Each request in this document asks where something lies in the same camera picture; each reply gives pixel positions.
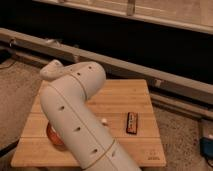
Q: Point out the black snack bar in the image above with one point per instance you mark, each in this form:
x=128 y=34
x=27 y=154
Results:
x=132 y=123

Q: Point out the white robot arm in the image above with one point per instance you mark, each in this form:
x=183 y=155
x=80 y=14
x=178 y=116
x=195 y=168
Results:
x=63 y=103

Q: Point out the clear plastic bottle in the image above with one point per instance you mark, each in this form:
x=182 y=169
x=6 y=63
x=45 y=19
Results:
x=104 y=121

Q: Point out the orange round plate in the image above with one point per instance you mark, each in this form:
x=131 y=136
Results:
x=53 y=136

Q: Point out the grey metal rail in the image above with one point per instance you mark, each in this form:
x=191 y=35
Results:
x=172 y=83

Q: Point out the blue object at right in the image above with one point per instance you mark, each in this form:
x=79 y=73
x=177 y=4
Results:
x=206 y=146

